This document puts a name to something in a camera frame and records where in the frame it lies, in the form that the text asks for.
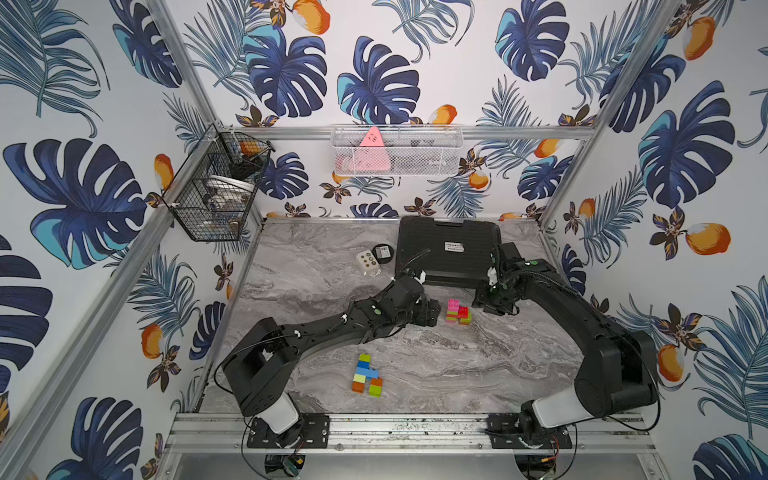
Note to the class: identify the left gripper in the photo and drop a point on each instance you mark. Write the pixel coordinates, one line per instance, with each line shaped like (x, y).
(424, 309)

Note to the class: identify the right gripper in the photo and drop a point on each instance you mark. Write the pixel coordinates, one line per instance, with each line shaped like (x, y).
(480, 300)

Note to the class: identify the light blue long lego brick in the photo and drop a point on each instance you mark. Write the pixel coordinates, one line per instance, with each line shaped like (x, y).
(366, 373)

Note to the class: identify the light green orange lego stack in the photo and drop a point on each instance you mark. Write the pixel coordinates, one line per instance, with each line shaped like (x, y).
(359, 382)

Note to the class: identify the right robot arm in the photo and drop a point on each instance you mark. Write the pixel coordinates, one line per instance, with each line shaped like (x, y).
(616, 373)

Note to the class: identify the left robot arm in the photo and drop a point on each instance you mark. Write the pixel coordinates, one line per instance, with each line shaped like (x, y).
(258, 368)

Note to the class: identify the white remote control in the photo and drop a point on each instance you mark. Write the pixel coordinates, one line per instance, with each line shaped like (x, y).
(368, 263)

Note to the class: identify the black round tape measure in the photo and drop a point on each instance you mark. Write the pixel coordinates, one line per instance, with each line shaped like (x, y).
(383, 253)

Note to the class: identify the black plastic tool case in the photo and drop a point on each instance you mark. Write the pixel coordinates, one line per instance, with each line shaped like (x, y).
(451, 253)

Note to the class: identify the pink triangle card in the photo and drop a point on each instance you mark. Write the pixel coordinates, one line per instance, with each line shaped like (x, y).
(371, 155)

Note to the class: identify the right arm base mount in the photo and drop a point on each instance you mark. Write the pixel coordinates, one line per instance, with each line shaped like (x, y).
(523, 431)

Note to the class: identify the aluminium front rail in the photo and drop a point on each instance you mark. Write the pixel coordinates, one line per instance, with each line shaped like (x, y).
(400, 433)

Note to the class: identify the clear wall tray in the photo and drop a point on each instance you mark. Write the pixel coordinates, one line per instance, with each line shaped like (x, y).
(415, 150)

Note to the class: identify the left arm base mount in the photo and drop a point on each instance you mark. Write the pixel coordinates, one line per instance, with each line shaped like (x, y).
(309, 432)

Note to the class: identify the black wire basket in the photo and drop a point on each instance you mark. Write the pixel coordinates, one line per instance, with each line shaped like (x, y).
(212, 196)

